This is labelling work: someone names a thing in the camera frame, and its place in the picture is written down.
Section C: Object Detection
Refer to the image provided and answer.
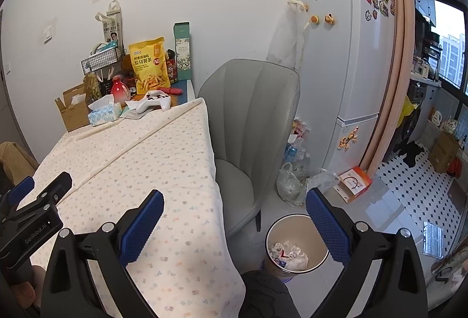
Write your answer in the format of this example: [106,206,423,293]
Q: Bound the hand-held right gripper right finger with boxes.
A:
[306,187,428,318]

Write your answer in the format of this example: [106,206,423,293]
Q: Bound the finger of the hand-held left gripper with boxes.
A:
[0,177,35,212]
[0,172,73,227]

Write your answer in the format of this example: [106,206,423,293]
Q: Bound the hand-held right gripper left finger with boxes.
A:
[39,189,164,318]

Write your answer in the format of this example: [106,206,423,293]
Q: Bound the crushed clear plastic bottle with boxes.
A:
[272,240,305,256]

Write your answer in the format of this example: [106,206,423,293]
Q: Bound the white round waste bin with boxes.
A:
[264,214,330,282]

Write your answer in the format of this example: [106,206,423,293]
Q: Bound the person's left hand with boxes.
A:
[0,265,48,318]

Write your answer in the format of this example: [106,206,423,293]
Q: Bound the brown coat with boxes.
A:
[0,142,37,176]

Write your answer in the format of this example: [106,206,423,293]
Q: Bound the crumpled clear plastic bag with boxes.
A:
[307,169,340,194]

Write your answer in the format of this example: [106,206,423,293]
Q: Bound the orange and white box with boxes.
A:
[334,166,373,203]

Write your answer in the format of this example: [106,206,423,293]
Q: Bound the clear bag of bottles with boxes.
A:
[276,162,308,207]

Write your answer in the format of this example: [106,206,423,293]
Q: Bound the open brown cardboard box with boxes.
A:
[55,75,102,132]

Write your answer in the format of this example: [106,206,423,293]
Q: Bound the blue tissue box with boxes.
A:
[88,95,122,126]

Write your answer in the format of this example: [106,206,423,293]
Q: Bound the orange lobster magnet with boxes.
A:
[338,126,359,150]

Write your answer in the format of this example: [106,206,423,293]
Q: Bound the person's leg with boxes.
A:
[239,270,295,318]

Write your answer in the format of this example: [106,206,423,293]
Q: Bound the pink and white bag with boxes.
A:
[289,118,311,145]

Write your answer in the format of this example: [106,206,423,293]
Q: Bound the white papers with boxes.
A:
[121,100,150,119]

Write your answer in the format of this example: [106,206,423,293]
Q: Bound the black cloth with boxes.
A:
[393,140,425,169]

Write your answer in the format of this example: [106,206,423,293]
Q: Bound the black holder with sticks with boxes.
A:
[99,67,118,94]

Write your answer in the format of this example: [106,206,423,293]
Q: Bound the red ceramic vase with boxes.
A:
[111,76,131,104]

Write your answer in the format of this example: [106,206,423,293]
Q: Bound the white game controller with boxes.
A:
[136,90,171,114]

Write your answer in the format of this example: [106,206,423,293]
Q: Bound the large closed cardboard box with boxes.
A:
[429,130,461,174]

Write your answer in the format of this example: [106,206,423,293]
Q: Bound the grey upholstered chair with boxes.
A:
[197,59,301,238]

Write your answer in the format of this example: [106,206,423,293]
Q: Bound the white refrigerator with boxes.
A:
[298,0,397,176]

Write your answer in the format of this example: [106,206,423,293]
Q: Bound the yellow chips bag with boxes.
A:
[129,37,171,95]

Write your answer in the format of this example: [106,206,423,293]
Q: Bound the printed white tote bag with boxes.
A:
[96,0,123,46]

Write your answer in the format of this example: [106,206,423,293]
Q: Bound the tall green box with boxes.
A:
[174,22,192,81]

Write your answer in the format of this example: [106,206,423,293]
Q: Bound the pink curtain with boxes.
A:
[345,0,415,172]

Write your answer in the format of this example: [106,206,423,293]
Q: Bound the kitchen counter with appliances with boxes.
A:
[409,11,443,85]

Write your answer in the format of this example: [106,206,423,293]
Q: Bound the hanging translucent bag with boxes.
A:
[267,0,311,70]

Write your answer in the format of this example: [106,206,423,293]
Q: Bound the window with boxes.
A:
[433,0,468,95]

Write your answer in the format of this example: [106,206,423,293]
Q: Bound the black wire basket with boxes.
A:
[81,47,123,72]

